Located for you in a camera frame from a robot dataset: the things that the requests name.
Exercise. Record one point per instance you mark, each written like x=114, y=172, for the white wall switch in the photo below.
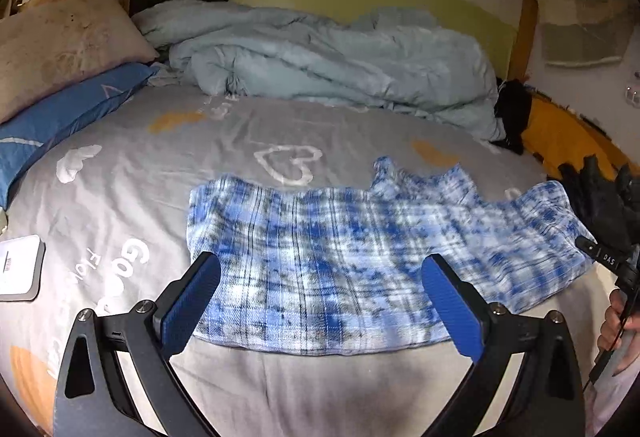
x=632, y=96

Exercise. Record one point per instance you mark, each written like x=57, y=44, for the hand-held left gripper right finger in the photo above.
x=452, y=302

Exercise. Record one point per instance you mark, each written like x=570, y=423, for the blue plaid shirt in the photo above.
x=350, y=237

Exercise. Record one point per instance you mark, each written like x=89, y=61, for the blue pillow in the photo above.
x=65, y=117

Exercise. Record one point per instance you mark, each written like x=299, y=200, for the orange bed side panel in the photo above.
x=555, y=132

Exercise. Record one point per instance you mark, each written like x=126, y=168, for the beige pillow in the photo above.
x=65, y=52

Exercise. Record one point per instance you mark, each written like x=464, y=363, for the wooden bed frame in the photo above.
x=527, y=32

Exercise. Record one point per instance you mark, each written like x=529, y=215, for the black hanging garment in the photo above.
x=512, y=117

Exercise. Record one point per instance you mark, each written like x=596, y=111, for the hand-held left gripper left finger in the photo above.
x=192, y=302

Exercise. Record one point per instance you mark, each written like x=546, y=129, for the white flat box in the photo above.
x=17, y=267

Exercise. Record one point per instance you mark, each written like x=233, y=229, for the light blue duvet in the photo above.
x=325, y=62

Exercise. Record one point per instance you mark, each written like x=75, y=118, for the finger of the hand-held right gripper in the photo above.
x=587, y=247

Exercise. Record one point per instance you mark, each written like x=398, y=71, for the pile of dark clothes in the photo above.
x=605, y=202

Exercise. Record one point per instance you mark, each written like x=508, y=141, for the person's right hand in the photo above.
x=612, y=332

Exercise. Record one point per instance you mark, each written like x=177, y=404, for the white hanging net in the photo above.
x=585, y=37

